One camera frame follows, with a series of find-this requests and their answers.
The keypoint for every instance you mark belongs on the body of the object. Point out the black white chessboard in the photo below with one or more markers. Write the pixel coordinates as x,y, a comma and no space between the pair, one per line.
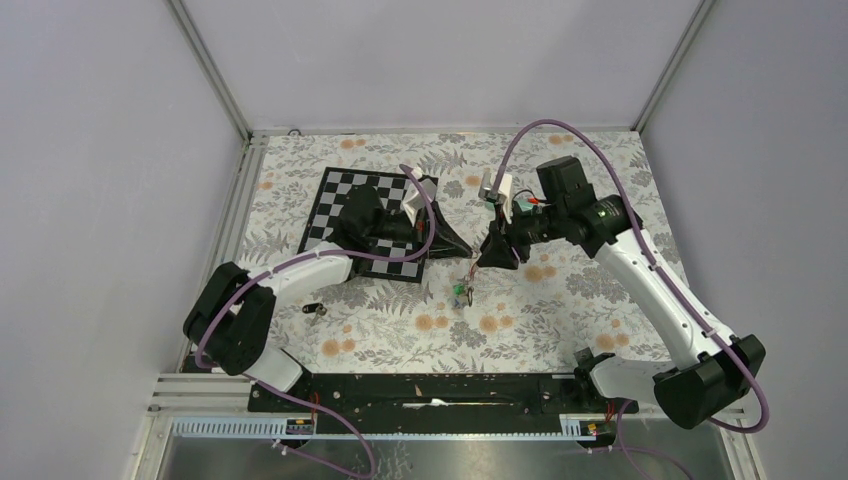
336,183

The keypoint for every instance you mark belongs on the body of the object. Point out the mint green flashlight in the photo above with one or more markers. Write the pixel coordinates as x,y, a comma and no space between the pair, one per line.
520,205

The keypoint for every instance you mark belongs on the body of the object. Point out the floral patterned table mat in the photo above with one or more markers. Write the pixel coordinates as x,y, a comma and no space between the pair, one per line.
532,319

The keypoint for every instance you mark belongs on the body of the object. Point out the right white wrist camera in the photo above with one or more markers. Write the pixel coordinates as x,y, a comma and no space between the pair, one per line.
499,198

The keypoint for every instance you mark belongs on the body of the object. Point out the key with black tag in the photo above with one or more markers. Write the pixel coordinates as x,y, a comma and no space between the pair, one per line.
315,309

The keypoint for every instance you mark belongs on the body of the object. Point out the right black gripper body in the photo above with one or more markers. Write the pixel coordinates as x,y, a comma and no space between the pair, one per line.
534,226

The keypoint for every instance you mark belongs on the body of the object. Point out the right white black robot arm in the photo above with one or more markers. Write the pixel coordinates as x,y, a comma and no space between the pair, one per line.
710,367

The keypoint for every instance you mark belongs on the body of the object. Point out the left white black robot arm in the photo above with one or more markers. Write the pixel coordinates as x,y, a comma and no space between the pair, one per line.
230,322

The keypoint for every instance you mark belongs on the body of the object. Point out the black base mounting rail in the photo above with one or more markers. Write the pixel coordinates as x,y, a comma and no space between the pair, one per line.
524,404

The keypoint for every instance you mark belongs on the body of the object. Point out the keyring with coloured key tags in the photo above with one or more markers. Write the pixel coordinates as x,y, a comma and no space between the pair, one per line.
463,292

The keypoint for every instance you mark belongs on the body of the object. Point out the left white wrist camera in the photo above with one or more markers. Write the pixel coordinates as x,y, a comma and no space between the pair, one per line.
413,201

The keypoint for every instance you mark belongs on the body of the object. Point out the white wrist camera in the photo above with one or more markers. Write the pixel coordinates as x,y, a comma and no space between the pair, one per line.
413,201
499,198

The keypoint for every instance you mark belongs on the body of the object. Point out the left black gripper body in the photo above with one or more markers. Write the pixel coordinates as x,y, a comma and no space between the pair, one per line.
396,226

